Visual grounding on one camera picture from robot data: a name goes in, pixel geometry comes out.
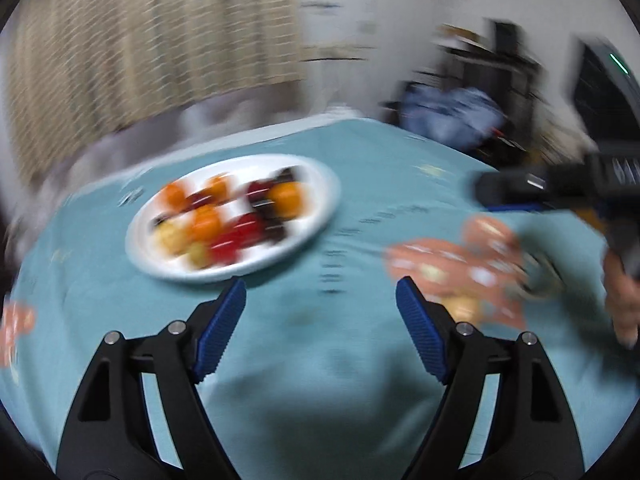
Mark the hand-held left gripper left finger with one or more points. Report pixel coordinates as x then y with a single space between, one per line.
220 330

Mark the red cherry tomato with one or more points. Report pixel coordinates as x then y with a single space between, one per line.
256 191

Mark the brick pattern curtain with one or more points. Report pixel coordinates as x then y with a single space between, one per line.
125 60

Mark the yellow orange fruit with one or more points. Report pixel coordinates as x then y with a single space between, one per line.
218 188

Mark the blue cloth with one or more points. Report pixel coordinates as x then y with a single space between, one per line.
450 110

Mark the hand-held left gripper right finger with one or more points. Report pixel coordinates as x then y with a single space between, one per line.
420 330

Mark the white oval plate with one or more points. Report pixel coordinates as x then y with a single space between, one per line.
315 210

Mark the large orange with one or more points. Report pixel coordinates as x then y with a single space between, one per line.
286 199

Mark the dark purple fruit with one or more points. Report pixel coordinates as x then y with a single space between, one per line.
196 202

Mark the teal printed tablecloth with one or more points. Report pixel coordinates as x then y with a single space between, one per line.
360 160

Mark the person's right hand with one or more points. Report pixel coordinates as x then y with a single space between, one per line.
625 310

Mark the black television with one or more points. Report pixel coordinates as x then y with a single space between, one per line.
495 77

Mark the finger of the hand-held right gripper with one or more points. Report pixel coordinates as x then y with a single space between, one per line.
530 187

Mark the pale yellow fruit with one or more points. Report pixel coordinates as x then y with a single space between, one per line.
172 239

